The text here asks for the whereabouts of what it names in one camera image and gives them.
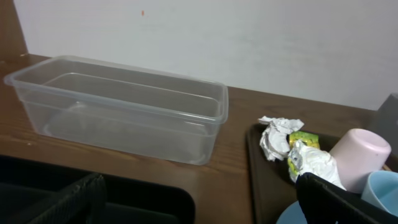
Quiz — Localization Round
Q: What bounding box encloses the dark blue plate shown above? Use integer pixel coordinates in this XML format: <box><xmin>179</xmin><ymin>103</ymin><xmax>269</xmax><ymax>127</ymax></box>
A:
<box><xmin>276</xmin><ymin>201</ymin><xmax>307</xmax><ymax>224</ymax></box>

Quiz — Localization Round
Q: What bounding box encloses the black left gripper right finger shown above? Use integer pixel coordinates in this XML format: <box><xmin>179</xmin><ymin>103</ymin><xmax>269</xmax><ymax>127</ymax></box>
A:
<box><xmin>295</xmin><ymin>172</ymin><xmax>397</xmax><ymax>224</ymax></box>

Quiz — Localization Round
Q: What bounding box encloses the clear plastic bin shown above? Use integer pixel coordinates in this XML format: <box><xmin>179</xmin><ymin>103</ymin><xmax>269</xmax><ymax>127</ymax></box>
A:
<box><xmin>4</xmin><ymin>55</ymin><xmax>229</xmax><ymax>165</ymax></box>

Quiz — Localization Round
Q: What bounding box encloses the light blue bowl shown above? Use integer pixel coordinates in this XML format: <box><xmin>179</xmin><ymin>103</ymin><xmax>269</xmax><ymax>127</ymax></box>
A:
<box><xmin>361</xmin><ymin>170</ymin><xmax>398</xmax><ymax>216</ymax></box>

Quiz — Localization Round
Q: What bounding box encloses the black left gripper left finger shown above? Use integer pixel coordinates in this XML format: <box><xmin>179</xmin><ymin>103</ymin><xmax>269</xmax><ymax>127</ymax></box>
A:
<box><xmin>28</xmin><ymin>174</ymin><xmax>106</xmax><ymax>224</ymax></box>

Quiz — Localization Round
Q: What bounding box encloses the black shallow tray bin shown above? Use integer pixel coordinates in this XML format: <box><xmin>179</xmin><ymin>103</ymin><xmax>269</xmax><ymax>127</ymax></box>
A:
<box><xmin>1</xmin><ymin>156</ymin><xmax>195</xmax><ymax>223</ymax></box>

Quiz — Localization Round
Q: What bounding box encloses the crumpled white napkin wrapper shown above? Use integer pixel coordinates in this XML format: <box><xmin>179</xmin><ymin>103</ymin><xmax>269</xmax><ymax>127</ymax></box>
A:
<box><xmin>287</xmin><ymin>140</ymin><xmax>346</xmax><ymax>190</ymax></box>

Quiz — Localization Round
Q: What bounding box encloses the yellow green snack wrapper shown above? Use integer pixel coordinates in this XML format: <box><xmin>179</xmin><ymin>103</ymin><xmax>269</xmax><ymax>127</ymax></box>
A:
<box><xmin>289</xmin><ymin>131</ymin><xmax>320</xmax><ymax>149</ymax></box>

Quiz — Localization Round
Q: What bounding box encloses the brown serving tray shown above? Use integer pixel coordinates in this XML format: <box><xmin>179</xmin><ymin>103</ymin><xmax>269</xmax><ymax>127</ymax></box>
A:
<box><xmin>246</xmin><ymin>123</ymin><xmax>398</xmax><ymax>224</ymax></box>

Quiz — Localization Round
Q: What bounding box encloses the pink plastic cup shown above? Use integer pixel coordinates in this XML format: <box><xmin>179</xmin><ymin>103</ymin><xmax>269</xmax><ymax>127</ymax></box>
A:
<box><xmin>330</xmin><ymin>128</ymin><xmax>391</xmax><ymax>194</ymax></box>

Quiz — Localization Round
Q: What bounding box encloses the crumpled white paper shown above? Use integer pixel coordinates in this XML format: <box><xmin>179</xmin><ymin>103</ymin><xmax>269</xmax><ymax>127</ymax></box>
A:
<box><xmin>258</xmin><ymin>116</ymin><xmax>304</xmax><ymax>161</ymax></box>

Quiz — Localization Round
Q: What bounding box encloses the grey dishwasher rack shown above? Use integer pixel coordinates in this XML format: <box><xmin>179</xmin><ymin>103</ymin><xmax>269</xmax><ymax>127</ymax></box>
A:
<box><xmin>368</xmin><ymin>93</ymin><xmax>398</xmax><ymax>156</ymax></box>

